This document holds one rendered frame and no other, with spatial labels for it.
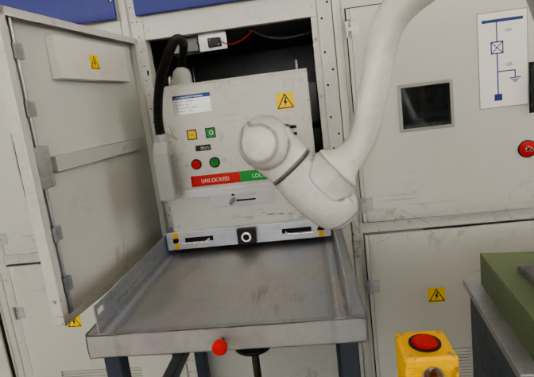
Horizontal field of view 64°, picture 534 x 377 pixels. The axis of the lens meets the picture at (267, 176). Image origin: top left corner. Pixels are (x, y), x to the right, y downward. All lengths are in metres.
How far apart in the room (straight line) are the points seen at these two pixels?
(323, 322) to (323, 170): 0.32
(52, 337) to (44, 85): 1.14
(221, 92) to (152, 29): 0.40
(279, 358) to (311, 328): 0.86
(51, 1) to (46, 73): 0.54
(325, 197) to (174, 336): 0.45
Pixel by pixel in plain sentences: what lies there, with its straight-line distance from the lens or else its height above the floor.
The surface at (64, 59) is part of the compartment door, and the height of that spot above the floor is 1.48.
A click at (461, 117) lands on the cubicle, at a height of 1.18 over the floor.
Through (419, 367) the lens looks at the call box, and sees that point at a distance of 0.75.
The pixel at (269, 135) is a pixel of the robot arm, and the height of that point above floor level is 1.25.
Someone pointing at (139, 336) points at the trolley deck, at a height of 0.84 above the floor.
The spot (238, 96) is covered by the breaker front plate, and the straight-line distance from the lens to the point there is 1.34.
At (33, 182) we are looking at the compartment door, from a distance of 1.10.
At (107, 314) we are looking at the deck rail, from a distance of 1.11.
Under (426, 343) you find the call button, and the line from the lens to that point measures 0.76.
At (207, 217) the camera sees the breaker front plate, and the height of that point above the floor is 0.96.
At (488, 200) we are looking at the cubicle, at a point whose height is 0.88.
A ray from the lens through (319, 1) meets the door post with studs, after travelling 1.55.
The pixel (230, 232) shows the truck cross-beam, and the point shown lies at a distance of 1.40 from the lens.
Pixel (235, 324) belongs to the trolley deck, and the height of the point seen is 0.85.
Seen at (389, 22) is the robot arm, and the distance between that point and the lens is 0.87.
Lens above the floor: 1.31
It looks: 10 degrees down
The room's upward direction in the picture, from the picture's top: 7 degrees counter-clockwise
